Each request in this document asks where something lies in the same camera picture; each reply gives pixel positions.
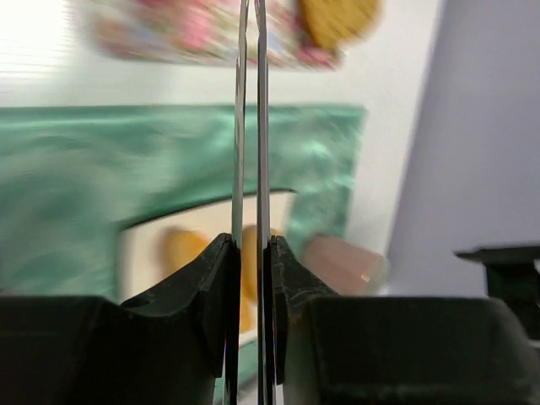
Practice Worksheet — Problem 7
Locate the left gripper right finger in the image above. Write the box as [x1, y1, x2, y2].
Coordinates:
[262, 237, 539, 404]

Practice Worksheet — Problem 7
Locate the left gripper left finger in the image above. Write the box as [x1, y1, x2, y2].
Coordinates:
[1, 234, 240, 404]

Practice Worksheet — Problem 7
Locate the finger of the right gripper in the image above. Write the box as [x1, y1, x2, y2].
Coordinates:
[455, 244, 539, 325]

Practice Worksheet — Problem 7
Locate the orange glazed donut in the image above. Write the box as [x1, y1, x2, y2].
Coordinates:
[240, 224, 257, 333]

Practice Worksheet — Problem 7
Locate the yellow toast bread slice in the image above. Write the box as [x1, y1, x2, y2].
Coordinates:
[160, 229, 209, 277]

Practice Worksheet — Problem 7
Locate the brown bread slice front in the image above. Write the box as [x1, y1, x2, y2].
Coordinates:
[299, 0, 383, 50]

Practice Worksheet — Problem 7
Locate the white square plate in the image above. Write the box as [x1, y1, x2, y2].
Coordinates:
[116, 189, 299, 347]

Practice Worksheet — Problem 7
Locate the pink and white mug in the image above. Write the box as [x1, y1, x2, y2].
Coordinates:
[302, 235, 390, 296]

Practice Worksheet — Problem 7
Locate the green satin placemat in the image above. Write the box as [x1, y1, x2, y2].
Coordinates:
[1, 105, 368, 300]

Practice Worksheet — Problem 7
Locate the floral serving tray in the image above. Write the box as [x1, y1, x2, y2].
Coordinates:
[85, 1, 343, 69]

